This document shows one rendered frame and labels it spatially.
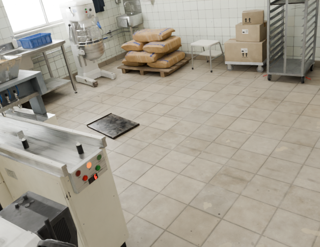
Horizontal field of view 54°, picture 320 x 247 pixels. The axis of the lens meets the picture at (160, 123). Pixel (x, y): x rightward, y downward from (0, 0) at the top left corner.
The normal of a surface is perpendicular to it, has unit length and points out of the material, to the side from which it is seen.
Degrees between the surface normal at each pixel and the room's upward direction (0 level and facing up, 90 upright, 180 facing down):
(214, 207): 0
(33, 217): 0
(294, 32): 90
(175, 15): 90
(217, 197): 0
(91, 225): 90
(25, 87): 90
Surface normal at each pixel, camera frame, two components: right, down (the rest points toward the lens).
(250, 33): -0.66, 0.41
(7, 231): -0.15, -0.88
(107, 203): 0.82, 0.15
